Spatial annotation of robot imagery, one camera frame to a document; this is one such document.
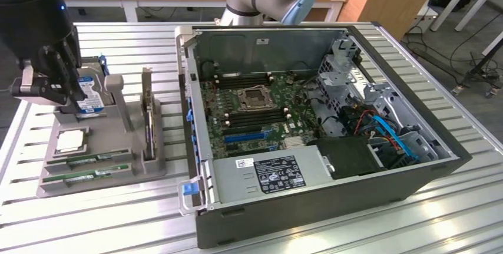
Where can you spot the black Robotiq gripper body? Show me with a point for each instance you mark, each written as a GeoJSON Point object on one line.
{"type": "Point", "coordinates": [34, 24]}

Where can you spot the hard disk with blue rails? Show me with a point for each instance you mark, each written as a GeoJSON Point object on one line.
{"type": "Point", "coordinates": [93, 89]}

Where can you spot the silver CPU chip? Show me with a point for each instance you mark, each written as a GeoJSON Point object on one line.
{"type": "Point", "coordinates": [70, 142]}

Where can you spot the grey parts rack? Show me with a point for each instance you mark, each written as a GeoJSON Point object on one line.
{"type": "Point", "coordinates": [109, 142]}

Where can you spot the green motherboard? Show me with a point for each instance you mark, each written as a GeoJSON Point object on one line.
{"type": "Point", "coordinates": [216, 112]}

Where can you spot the long black expansion slot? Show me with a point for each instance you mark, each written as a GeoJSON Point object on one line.
{"type": "Point", "coordinates": [241, 131]}

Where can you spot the metal CPU socket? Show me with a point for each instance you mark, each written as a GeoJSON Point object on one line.
{"type": "Point", "coordinates": [255, 98]}

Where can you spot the blue expansion slot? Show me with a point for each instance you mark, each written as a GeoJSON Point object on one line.
{"type": "Point", "coordinates": [243, 137]}

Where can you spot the grey power supply unit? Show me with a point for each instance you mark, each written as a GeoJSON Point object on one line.
{"type": "Point", "coordinates": [235, 183]}

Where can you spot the silver finned heatsink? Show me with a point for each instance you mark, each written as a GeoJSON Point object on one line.
{"type": "Point", "coordinates": [292, 142]}

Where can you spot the silver metal disk bay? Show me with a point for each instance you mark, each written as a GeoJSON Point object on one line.
{"type": "Point", "coordinates": [420, 145]}
{"type": "Point", "coordinates": [333, 89]}

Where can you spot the black plastic fan shroud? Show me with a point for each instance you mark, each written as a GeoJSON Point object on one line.
{"type": "Point", "coordinates": [345, 156]}

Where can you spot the black open PC case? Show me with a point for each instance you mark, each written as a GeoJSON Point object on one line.
{"type": "Point", "coordinates": [313, 212]}

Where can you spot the wooden cabinet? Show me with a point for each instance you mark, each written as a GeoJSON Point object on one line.
{"type": "Point", "coordinates": [400, 0]}

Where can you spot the black wheeled stand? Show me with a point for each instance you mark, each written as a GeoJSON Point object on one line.
{"type": "Point", "coordinates": [480, 74]}

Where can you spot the graphics card with metal bracket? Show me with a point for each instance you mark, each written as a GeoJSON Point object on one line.
{"type": "Point", "coordinates": [149, 124]}

